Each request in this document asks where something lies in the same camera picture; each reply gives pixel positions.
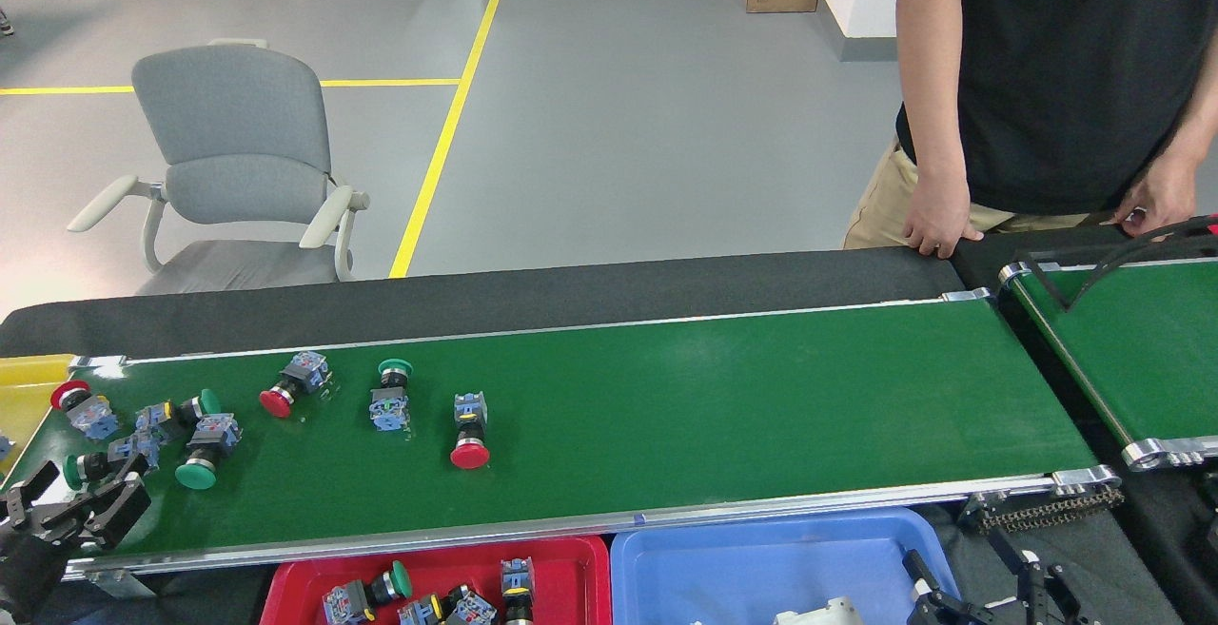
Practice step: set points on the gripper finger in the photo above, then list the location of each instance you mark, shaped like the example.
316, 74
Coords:
942, 611
1047, 596

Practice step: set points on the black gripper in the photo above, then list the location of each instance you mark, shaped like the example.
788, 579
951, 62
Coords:
24, 563

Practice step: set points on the white circuit breaker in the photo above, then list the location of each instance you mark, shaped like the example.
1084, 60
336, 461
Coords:
818, 614

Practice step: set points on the green push button switch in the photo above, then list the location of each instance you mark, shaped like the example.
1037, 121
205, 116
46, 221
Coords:
157, 420
347, 601
390, 411

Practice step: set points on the red button switch yellow band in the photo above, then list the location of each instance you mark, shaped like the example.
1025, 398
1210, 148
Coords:
517, 576

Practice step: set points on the person's right forearm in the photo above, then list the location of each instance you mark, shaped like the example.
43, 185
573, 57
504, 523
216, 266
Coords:
933, 102

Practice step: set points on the person's left forearm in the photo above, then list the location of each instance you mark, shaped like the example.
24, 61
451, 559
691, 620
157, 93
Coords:
1194, 121

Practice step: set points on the yellow plastic tray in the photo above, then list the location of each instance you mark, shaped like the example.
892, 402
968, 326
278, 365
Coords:
24, 406

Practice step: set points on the green infeed conveyor belt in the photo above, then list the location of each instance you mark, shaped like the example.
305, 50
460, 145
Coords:
1142, 349

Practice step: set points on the long green conveyor belt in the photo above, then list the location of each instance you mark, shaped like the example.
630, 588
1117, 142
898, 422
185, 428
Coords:
714, 397

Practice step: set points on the person's right hand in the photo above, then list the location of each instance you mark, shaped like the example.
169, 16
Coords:
937, 216

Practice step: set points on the person's left hand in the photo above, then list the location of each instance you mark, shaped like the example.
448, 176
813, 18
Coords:
1166, 197

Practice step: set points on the blue plastic bin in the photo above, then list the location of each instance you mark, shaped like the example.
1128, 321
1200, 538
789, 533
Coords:
742, 568

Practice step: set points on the red plastic bin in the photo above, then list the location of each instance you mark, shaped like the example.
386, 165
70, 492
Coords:
576, 587

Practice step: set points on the grey office chair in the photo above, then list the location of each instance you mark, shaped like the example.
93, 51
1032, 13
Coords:
228, 111

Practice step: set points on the person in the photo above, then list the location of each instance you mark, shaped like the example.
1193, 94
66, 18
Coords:
1066, 83

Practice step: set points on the green mushroom button switch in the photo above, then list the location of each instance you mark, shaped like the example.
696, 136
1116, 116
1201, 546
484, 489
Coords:
124, 454
195, 475

